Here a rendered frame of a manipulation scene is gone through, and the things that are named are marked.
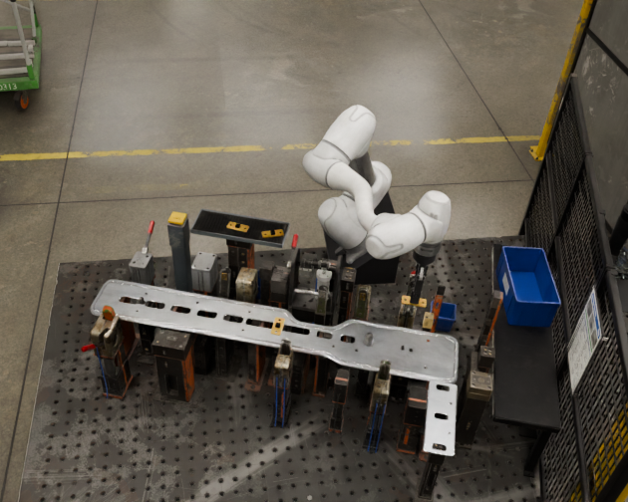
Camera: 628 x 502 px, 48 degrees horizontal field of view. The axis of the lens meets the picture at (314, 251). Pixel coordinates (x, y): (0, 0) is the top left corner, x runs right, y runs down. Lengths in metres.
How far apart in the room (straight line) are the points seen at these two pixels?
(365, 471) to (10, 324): 2.31
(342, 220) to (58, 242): 2.16
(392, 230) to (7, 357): 2.55
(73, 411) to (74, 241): 1.95
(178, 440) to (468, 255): 1.65
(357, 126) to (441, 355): 0.88
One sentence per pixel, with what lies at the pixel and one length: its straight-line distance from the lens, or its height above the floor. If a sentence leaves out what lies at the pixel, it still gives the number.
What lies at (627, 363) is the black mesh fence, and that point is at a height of 1.55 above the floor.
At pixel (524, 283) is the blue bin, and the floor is 1.03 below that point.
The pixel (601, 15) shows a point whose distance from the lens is 5.03.
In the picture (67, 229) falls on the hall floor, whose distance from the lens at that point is 4.72.
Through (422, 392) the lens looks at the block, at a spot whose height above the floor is 0.98.
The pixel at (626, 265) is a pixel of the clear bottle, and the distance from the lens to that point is 2.42.
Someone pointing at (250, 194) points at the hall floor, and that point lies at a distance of 4.85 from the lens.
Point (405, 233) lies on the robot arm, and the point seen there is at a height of 1.65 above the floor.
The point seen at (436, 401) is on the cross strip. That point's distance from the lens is 2.48.
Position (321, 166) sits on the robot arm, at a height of 1.52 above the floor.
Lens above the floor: 2.96
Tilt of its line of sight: 42 degrees down
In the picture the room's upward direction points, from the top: 4 degrees clockwise
